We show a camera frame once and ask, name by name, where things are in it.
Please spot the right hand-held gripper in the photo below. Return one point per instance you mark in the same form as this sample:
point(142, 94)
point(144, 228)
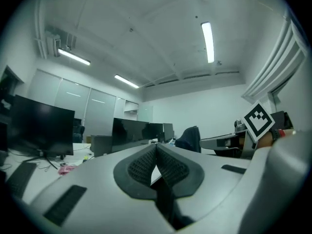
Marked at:
point(258, 122)

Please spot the white ceiling pipes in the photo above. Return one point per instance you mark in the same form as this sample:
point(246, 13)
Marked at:
point(40, 28)

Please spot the office chair with dark jacket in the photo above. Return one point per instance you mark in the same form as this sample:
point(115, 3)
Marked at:
point(189, 139)

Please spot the pink packet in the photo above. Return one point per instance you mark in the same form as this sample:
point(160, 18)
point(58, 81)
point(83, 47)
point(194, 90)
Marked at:
point(65, 170)

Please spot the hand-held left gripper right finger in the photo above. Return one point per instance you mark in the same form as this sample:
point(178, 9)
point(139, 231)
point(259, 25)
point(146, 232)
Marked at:
point(209, 179)

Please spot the long ceiling light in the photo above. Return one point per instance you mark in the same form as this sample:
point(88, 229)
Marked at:
point(74, 56)
point(126, 81)
point(207, 41)

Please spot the white ceiling duct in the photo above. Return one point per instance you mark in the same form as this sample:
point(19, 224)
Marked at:
point(278, 64)

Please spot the black keyboard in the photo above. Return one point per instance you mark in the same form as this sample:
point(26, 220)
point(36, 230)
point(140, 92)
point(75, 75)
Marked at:
point(20, 179)

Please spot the grey window blinds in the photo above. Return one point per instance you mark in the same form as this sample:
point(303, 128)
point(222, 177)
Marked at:
point(73, 99)

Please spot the person's right forearm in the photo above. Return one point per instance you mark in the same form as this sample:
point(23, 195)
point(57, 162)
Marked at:
point(266, 140)

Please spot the ceiling air conditioning unit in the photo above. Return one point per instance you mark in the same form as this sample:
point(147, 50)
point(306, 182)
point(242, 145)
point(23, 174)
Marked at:
point(59, 41)

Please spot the black wristwatch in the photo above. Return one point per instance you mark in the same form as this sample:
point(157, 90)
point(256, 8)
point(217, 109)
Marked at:
point(277, 134)

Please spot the black office chair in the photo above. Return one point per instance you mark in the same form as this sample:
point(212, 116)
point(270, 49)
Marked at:
point(78, 130)

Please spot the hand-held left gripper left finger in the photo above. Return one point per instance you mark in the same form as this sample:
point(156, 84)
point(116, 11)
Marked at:
point(97, 199)

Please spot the large black computer monitor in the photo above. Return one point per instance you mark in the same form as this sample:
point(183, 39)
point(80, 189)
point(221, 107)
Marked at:
point(41, 125)

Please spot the small black computer monitor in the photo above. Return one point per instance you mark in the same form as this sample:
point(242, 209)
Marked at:
point(168, 131)
point(156, 131)

